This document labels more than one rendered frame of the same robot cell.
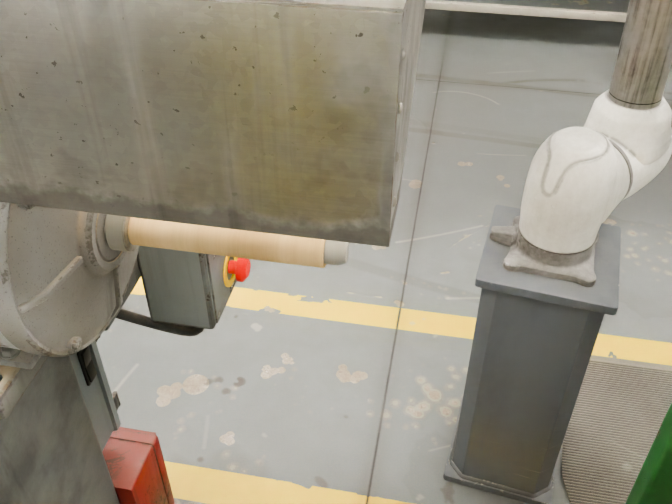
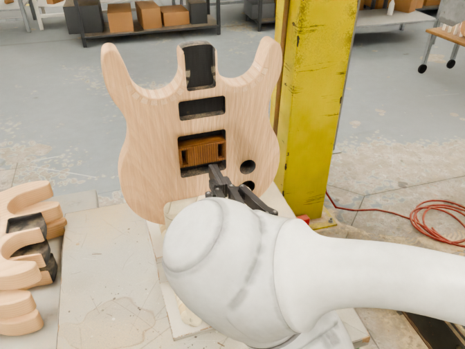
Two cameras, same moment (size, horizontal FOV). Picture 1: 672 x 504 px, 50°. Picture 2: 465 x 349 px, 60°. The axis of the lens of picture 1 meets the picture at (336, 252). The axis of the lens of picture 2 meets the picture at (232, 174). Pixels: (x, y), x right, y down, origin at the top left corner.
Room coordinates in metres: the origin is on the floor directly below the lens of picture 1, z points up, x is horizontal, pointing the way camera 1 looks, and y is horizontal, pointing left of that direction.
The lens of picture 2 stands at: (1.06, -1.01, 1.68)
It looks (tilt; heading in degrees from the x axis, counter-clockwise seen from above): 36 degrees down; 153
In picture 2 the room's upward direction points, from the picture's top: straight up
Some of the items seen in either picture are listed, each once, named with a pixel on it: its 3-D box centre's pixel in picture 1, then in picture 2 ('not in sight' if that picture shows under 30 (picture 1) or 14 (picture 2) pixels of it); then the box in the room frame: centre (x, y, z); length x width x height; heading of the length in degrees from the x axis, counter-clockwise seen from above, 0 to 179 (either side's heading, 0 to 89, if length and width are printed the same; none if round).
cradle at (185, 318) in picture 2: not in sight; (184, 300); (0.53, -0.86, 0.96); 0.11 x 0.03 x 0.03; 173
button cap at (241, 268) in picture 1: (235, 267); not in sight; (0.80, 0.15, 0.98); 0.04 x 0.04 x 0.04; 79
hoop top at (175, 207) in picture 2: not in sight; (208, 201); (0.43, -0.75, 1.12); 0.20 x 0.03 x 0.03; 82
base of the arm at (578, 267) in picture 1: (544, 239); not in sight; (1.18, -0.44, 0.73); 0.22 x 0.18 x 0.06; 72
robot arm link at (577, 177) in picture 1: (570, 183); not in sight; (1.18, -0.46, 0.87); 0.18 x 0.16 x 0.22; 132
